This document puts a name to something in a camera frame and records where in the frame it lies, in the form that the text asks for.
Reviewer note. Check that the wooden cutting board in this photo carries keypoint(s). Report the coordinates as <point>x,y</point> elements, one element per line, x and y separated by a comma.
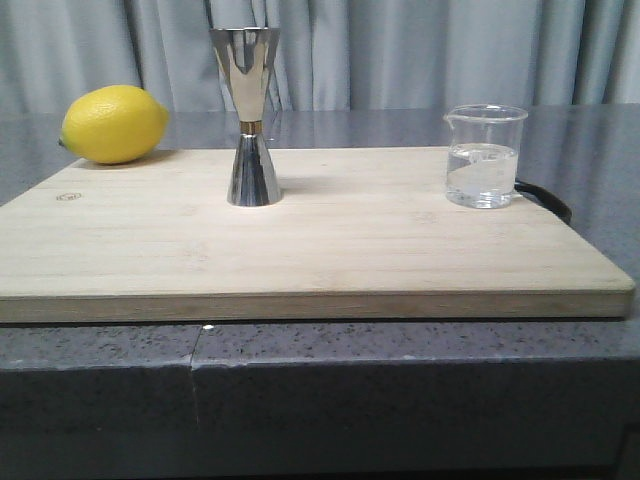
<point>359,233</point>

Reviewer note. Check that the grey curtain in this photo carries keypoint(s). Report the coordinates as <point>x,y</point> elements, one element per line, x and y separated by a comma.
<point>332,55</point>

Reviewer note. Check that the steel double jigger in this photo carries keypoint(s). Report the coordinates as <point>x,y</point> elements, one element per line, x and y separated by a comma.
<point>246,57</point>

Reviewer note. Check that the clear glass beaker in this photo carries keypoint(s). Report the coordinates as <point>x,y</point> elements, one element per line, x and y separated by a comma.
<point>483,154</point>

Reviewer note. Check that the yellow lemon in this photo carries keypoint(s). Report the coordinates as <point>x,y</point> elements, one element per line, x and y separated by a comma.
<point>114,124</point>

